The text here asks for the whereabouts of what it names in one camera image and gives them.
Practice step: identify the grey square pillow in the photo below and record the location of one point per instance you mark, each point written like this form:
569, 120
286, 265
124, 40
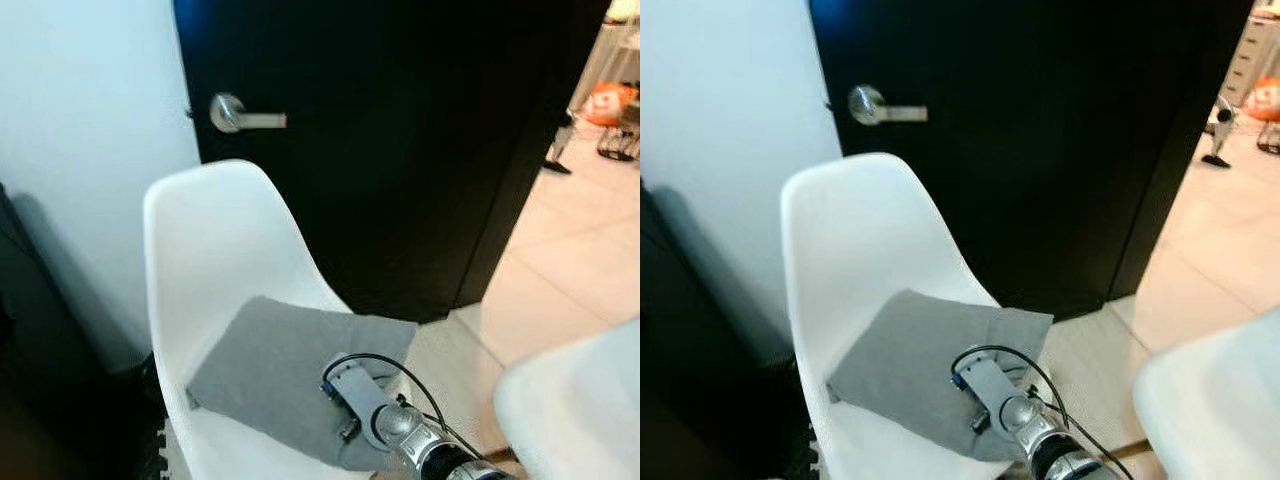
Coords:
900, 360
260, 370

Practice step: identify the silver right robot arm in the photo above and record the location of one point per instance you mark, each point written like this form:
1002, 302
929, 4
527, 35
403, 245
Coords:
1022, 415
400, 428

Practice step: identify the white plastic shell chair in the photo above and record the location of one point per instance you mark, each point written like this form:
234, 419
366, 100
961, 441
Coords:
220, 240
860, 230
1220, 400
580, 410

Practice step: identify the black and white floor stand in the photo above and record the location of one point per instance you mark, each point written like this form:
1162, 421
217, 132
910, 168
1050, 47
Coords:
558, 150
1217, 158

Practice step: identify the orange object with white number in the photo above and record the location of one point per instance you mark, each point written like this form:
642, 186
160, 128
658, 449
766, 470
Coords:
605, 103
1263, 98

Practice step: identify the white drawer unit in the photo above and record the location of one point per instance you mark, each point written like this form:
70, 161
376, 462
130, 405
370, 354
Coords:
1255, 50
625, 50

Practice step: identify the black door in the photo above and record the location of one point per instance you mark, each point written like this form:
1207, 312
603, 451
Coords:
400, 150
1040, 150

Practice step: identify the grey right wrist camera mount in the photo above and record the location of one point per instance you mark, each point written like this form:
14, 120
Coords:
352, 388
983, 380

